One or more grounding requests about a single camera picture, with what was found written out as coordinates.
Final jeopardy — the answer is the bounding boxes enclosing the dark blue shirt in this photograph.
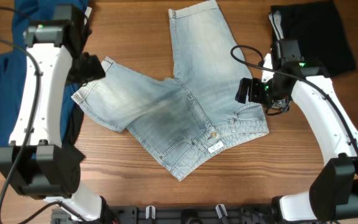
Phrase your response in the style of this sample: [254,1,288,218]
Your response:
[0,0,88,147]

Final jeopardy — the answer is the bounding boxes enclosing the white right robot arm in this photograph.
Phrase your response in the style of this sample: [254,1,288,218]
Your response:
[236,39,358,223]

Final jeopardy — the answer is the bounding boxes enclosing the light blue denim shorts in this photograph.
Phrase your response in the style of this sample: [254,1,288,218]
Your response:
[72,1,269,180]

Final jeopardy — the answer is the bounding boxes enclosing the folded black shorts white stripes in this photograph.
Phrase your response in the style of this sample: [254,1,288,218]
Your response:
[268,1,357,77]

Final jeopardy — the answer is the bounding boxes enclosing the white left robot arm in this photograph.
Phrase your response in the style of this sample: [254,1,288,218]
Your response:
[0,4,114,223]

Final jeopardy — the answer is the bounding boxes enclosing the black garment under pile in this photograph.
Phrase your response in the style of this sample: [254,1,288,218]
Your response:
[62,16,89,162]

